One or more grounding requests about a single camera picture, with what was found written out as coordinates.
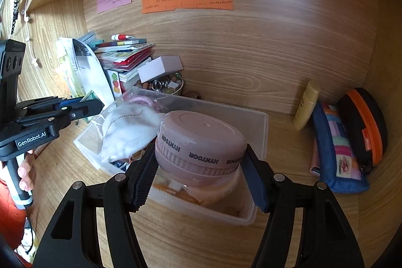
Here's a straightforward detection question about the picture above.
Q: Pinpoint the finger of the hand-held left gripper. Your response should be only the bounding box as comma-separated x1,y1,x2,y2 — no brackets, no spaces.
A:
13,99,105,133
16,95,87,118

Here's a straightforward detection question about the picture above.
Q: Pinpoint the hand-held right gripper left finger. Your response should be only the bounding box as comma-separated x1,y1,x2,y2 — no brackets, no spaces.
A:
31,142,159,268

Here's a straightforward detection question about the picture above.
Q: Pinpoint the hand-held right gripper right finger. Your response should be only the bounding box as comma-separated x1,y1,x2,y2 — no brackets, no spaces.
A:
240,144,365,268

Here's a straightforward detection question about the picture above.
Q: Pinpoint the lidded beige plastic jar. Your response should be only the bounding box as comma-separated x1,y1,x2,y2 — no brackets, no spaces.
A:
176,168,242,206

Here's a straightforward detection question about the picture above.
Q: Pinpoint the white cloth drawstring bag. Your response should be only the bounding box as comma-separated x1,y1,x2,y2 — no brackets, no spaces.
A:
100,103,164,162

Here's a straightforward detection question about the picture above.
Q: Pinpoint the pink braided cable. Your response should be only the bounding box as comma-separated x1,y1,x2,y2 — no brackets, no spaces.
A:
126,95,161,113

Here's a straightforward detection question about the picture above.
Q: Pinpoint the pink round desktop vacuum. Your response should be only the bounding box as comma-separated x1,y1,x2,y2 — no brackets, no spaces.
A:
155,110,248,187

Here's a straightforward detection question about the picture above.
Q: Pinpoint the clear plastic storage box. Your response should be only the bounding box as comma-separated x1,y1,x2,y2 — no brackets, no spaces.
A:
74,86,269,226

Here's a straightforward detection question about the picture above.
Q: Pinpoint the wooden desktop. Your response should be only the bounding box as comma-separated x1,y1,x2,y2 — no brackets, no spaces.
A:
17,92,369,268

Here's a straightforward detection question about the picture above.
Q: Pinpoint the person's left hand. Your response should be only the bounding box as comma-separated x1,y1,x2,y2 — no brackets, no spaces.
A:
17,150,37,193

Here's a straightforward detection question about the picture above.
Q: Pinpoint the white paper bag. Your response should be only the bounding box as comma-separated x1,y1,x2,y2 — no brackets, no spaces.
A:
57,37,115,107

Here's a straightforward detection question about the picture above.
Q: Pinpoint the fruit print box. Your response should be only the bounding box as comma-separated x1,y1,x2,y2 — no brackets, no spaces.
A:
107,69,126,99

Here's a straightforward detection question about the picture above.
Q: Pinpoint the pink notebook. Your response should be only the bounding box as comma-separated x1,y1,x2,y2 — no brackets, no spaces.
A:
309,145,324,177

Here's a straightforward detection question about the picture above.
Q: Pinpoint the stack of books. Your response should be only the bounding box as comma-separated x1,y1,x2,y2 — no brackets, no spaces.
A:
93,38,156,83

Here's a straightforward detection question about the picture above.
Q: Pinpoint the orange cloth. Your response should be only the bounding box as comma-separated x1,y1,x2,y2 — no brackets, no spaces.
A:
0,174,30,243

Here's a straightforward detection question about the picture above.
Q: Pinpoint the small white box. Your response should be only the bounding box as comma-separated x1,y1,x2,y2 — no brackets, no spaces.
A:
137,56,183,83

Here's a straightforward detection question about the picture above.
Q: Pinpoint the blue zip pouch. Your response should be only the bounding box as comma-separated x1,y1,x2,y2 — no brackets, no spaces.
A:
312,102,370,194

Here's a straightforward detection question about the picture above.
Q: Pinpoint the white ceramic bowl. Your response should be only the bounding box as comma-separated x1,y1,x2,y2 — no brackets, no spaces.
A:
137,73,185,96

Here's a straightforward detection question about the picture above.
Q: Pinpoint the yellow tube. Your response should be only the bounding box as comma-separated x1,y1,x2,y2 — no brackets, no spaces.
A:
293,80,321,130

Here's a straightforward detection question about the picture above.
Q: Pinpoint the black orange zip case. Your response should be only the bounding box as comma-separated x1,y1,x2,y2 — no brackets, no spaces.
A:
337,87,387,174

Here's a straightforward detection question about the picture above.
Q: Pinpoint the white cable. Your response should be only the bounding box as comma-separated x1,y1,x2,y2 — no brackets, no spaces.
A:
20,9,42,69

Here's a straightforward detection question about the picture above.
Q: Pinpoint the black bead chain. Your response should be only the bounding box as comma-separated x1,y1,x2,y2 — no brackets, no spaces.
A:
9,0,22,35

